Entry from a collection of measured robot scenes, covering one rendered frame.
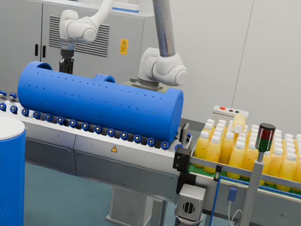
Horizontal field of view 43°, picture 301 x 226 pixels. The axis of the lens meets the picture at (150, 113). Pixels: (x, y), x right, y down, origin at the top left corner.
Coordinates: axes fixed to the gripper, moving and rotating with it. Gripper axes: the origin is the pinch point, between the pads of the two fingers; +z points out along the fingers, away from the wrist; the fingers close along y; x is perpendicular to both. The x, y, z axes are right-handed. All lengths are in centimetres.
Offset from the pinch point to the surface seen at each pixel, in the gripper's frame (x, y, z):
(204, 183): 92, 29, 24
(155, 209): 67, 15, 55
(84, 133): 22.7, 17.0, 19.8
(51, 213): -20, -29, 113
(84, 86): 19.9, 16.5, -6.1
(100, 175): 33, 14, 44
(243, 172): 108, 26, 15
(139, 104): 51, 18, -3
